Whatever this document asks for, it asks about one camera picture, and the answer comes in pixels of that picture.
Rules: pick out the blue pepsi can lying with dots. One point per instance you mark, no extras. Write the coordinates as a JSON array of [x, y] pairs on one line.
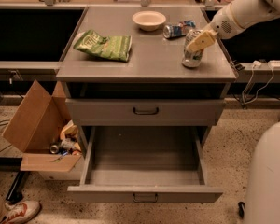
[[178, 29]]

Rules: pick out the silver can in box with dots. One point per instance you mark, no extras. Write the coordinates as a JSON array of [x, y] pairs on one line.
[[54, 149]]

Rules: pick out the white red sneaker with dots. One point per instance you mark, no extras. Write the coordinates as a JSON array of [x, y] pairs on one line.
[[21, 213]]

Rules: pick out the open grey lower drawer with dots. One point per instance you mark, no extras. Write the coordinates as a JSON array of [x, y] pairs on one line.
[[144, 165]]

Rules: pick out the brown cardboard box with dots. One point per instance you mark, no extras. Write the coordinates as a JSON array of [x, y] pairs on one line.
[[36, 126]]

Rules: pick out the black metal stand leg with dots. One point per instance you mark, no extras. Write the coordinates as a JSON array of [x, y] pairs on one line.
[[8, 164]]

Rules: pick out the closed grey upper drawer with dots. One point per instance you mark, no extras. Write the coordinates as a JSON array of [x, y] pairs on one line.
[[145, 112]]

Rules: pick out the white power adapter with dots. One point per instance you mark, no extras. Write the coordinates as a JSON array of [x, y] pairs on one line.
[[256, 64]]

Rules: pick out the black object on floor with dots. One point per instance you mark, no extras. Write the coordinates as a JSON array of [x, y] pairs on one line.
[[241, 209]]

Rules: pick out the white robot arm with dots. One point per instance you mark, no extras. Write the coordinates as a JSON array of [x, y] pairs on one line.
[[262, 201]]

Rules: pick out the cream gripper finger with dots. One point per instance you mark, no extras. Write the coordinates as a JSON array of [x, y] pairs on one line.
[[205, 39]]

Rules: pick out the white power strip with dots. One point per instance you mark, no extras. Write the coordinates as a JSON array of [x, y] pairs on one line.
[[274, 63]]

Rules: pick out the white green 7up can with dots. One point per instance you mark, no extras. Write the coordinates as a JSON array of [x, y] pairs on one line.
[[192, 59]]

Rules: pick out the grey drawer cabinet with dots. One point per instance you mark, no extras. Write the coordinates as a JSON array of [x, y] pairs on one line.
[[154, 70]]

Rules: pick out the white paper bowl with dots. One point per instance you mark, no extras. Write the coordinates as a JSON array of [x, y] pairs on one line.
[[149, 20]]

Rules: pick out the green chip bag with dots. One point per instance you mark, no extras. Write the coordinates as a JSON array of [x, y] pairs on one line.
[[115, 48]]

